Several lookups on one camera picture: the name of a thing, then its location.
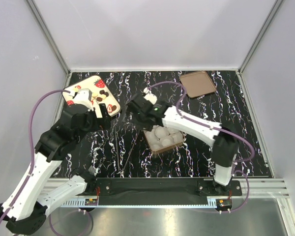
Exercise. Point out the metal tongs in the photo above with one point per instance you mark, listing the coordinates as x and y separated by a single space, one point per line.
125 139

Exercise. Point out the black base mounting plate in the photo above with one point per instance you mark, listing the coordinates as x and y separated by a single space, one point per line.
166 191

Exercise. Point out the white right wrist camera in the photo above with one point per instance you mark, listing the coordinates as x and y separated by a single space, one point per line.
149 96

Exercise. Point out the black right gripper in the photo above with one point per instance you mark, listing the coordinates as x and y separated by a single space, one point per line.
144 126

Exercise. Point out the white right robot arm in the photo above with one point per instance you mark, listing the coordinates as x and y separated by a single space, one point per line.
224 146

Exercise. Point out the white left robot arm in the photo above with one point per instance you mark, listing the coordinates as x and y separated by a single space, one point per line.
26 210

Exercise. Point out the rose gold box lid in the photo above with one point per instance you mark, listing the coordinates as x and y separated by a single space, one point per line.
197 84

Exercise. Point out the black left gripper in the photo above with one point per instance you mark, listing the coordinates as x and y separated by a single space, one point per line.
104 122

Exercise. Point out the strawberry pattern tray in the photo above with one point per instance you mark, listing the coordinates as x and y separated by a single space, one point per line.
95 84

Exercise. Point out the dark chocolate pair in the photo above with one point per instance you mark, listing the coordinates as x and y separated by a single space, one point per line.
103 92

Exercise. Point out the rose gold chocolate box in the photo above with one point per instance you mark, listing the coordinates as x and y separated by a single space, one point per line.
163 139

